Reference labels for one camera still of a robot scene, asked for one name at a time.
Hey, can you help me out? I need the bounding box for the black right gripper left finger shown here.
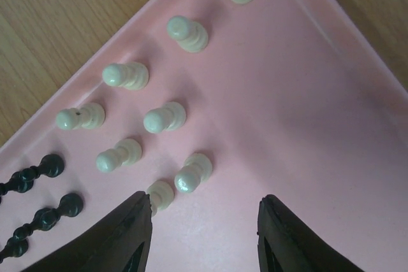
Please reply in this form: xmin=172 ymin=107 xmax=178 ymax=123
xmin=25 ymin=191 xmax=152 ymax=272

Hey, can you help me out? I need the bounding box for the pink plastic tray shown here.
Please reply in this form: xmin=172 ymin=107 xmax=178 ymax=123
xmin=1 ymin=0 xmax=407 ymax=271

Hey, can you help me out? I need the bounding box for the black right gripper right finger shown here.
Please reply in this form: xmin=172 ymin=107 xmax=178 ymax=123
xmin=257 ymin=194 xmax=361 ymax=271

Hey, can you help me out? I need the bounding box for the black chess piece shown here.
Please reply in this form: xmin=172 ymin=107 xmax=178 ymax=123
xmin=1 ymin=154 xmax=65 ymax=199
xmin=1 ymin=192 xmax=84 ymax=263

